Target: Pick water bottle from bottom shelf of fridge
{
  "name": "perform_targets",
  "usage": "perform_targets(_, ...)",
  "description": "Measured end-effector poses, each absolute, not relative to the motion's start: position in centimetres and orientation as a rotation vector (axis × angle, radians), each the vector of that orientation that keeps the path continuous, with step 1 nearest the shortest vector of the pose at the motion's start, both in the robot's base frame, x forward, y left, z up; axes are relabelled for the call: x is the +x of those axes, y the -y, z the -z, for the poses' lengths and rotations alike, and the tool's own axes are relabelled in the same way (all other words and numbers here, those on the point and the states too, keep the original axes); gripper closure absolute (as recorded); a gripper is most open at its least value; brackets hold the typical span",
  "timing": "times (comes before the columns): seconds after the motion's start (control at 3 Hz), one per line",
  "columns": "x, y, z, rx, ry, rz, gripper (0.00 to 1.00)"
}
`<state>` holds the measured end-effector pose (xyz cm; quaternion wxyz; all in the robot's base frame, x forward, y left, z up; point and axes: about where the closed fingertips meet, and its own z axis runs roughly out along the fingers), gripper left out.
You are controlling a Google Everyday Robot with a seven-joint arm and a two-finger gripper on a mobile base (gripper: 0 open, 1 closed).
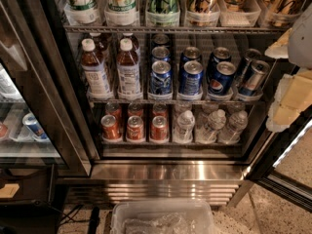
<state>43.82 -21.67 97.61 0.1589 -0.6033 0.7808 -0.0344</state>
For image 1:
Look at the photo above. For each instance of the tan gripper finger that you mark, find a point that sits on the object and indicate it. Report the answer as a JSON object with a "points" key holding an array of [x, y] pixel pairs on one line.
{"points": [[279, 49], [293, 96]]}

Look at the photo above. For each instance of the clear water bottle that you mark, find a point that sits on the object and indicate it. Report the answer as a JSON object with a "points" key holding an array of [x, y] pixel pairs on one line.
{"points": [[185, 123], [230, 133], [208, 126]]}

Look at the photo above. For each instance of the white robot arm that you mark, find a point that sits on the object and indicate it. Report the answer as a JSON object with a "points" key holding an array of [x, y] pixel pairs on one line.
{"points": [[300, 42]]}

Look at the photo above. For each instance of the open fridge door right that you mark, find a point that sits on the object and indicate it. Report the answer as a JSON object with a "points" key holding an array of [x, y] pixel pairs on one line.
{"points": [[284, 166]]}

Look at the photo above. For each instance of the stainless steel fridge cabinet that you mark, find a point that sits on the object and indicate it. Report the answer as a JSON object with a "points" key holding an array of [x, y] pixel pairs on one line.
{"points": [[218, 173]]}

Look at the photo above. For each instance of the right brown tea bottle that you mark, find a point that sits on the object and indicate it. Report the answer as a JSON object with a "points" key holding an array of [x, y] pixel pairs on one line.
{"points": [[128, 70]]}

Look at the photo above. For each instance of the brown tea bottle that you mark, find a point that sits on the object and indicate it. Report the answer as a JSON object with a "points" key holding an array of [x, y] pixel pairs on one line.
{"points": [[128, 70], [93, 63]]}

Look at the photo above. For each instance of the left brown tea bottle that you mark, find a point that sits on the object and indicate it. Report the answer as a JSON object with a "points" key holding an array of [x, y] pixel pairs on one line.
{"points": [[93, 63]]}

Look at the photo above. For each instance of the glass fridge door left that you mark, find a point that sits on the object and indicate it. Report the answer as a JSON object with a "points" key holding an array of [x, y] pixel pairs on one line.
{"points": [[36, 55]]}

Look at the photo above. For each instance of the rear silver energy drink can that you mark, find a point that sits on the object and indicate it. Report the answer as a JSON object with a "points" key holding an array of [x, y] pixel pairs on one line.
{"points": [[248, 56]]}

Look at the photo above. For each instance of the rear tilted pepsi can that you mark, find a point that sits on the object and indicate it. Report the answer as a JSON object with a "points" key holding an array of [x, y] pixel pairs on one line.
{"points": [[218, 55]]}

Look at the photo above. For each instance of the tilted blue pepsi can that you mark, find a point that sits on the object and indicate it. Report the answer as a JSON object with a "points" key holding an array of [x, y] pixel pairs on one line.
{"points": [[222, 78]]}

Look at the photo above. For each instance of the rear blue pepsi can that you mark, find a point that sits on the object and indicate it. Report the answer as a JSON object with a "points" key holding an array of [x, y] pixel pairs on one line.
{"points": [[190, 53]]}

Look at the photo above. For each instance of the gold tall can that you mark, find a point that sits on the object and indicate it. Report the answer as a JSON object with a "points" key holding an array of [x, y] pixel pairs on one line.
{"points": [[200, 11]]}

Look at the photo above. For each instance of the front blue pepsi can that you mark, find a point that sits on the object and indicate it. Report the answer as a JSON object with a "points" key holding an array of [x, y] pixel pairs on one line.
{"points": [[190, 78]]}

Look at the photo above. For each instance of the middle blue patterned can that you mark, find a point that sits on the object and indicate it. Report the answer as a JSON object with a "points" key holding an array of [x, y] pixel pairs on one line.
{"points": [[160, 53]]}

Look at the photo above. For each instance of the blue patterned can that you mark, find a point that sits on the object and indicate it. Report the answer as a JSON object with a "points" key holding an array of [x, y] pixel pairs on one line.
{"points": [[161, 78], [160, 53]]}

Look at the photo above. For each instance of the front blue patterned can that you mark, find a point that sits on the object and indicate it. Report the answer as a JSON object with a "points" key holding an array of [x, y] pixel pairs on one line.
{"points": [[161, 78]]}

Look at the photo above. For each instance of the rear right orange soda can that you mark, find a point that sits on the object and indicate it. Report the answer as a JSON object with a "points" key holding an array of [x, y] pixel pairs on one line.
{"points": [[160, 109]]}

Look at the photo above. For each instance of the orange soda can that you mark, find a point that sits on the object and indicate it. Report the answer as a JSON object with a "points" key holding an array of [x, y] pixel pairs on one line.
{"points": [[159, 128], [135, 109], [110, 127], [160, 109], [135, 129], [114, 108]]}

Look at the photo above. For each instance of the front right orange soda can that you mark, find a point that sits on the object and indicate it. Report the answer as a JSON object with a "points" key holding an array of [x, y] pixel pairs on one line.
{"points": [[159, 128]]}

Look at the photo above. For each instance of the rear middle orange soda can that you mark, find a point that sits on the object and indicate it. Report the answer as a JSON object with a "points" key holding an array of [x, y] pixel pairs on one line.
{"points": [[135, 109]]}

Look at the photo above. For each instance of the white peach tall can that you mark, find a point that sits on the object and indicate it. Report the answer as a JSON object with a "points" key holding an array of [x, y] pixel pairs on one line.
{"points": [[122, 12]]}

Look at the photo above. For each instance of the front middle orange soda can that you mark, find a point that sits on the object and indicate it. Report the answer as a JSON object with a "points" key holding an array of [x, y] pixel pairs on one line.
{"points": [[135, 129]]}

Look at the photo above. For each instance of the rear left orange soda can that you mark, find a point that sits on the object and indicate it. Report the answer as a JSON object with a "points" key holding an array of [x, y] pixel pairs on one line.
{"points": [[114, 108]]}

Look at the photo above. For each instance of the front left orange soda can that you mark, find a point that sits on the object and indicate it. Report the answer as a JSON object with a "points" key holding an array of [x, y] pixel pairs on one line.
{"points": [[110, 127]]}

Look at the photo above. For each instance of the white green tall can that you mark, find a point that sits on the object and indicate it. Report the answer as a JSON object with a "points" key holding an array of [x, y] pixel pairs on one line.
{"points": [[83, 11]]}

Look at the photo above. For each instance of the clear plastic storage bin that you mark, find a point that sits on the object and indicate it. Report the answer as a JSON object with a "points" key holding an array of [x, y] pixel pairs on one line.
{"points": [[163, 216]]}

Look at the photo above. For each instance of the blue white can behind glass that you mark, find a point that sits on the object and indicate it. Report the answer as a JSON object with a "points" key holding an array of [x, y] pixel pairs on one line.
{"points": [[33, 125]]}

